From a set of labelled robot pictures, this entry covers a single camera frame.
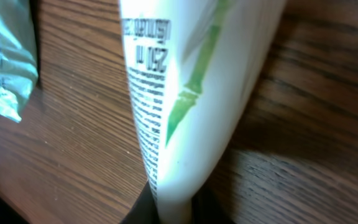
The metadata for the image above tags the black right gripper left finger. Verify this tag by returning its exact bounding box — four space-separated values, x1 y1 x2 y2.
119 182 160 224

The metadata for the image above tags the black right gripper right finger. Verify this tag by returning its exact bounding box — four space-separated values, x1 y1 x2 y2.
191 186 234 224

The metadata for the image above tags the white tube gold cap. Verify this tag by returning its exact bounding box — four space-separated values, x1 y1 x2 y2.
119 0 286 223

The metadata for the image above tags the teal wipes packet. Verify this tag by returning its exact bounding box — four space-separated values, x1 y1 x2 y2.
0 0 39 123

